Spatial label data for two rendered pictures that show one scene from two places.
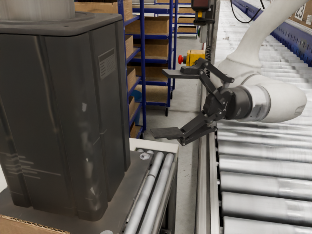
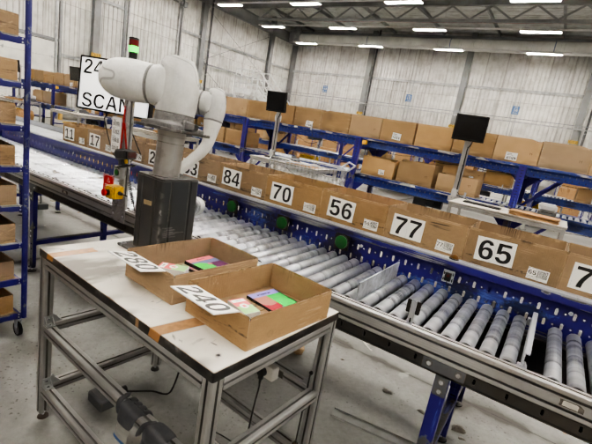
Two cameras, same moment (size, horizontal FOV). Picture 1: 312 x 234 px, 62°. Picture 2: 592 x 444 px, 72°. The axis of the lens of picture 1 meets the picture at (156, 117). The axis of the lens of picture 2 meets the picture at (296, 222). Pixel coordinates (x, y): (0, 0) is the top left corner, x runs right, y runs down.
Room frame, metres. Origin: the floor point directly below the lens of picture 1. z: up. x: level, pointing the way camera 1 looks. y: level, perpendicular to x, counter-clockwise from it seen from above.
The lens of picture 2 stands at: (-0.71, 1.50, 1.35)
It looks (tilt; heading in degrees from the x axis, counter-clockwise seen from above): 13 degrees down; 292
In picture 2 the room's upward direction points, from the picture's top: 10 degrees clockwise
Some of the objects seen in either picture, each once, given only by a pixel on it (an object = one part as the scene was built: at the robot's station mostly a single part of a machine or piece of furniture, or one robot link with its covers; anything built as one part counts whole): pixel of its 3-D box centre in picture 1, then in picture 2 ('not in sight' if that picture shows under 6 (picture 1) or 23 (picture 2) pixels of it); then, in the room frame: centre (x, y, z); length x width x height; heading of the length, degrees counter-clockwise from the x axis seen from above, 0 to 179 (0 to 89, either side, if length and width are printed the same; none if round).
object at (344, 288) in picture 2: not in sight; (358, 281); (-0.36, -0.25, 0.72); 0.52 x 0.05 x 0.05; 80
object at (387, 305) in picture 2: not in sight; (398, 296); (-0.55, -0.22, 0.72); 0.52 x 0.05 x 0.05; 80
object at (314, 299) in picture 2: not in sight; (261, 299); (-0.19, 0.39, 0.80); 0.38 x 0.28 x 0.10; 73
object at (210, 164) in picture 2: not in sight; (213, 169); (0.96, -0.94, 0.97); 0.39 x 0.29 x 0.17; 170
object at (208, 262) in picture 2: not in sight; (214, 267); (0.11, 0.22, 0.78); 0.19 x 0.14 x 0.02; 169
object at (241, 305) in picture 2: not in sight; (242, 312); (-0.17, 0.47, 0.78); 0.10 x 0.06 x 0.05; 154
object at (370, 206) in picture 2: not in sight; (362, 210); (-0.20, -0.74, 0.97); 0.39 x 0.29 x 0.17; 170
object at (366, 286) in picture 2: not in sight; (379, 280); (-0.45, -0.23, 0.76); 0.46 x 0.01 x 0.09; 80
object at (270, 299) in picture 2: not in sight; (278, 304); (-0.22, 0.30, 0.76); 0.19 x 0.14 x 0.02; 160
